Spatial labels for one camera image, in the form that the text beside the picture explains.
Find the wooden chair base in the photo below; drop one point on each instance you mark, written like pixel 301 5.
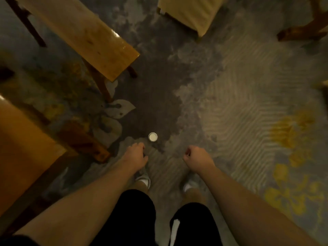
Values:
pixel 307 29

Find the person's left forearm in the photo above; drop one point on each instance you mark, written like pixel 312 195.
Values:
pixel 84 202

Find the person's right fingers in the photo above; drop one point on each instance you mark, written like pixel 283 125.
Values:
pixel 187 154

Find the person's white shoe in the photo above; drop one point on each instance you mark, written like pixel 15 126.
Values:
pixel 144 178
pixel 190 184

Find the black shorts with white stripe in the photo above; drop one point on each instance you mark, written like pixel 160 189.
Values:
pixel 133 220

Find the person's leg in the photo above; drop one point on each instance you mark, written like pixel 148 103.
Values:
pixel 194 197
pixel 141 186

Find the long wooden bench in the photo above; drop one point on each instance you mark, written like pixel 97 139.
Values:
pixel 82 33

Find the small white round lid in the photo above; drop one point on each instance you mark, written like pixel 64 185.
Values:
pixel 152 137

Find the person's white left shoe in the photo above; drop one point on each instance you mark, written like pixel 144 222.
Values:
pixel 144 178

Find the person's right forearm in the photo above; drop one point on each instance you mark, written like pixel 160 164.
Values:
pixel 246 207

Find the person's right hand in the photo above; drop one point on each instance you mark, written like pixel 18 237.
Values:
pixel 198 158

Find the person's left hand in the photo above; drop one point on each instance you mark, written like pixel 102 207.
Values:
pixel 134 156

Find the person's left leg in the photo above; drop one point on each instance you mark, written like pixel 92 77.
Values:
pixel 141 186

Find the yellow cushioned stool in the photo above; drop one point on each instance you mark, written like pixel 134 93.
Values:
pixel 192 11

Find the person's left thumb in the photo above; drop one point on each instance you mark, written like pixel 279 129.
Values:
pixel 145 159

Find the person's right leg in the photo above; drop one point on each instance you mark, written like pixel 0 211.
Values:
pixel 194 197

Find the wooden table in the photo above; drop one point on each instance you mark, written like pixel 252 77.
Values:
pixel 23 156

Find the person's white right shoe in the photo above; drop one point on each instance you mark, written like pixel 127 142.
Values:
pixel 190 184

